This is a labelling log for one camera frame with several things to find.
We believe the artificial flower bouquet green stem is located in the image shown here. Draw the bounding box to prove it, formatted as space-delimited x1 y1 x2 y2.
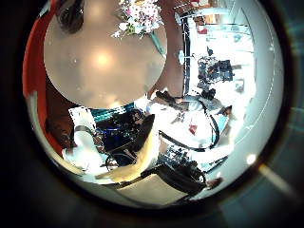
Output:
110 0 168 59

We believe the dark glass vase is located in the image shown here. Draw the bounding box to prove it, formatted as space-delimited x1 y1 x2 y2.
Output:
56 0 86 35

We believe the tan cardboard box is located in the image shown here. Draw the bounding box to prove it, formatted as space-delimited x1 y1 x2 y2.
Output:
115 173 188 207

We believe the black bag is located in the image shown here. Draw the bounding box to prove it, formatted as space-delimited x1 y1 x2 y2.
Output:
156 161 208 196

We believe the black cable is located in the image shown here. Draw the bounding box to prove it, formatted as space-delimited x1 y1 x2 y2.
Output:
158 94 220 153

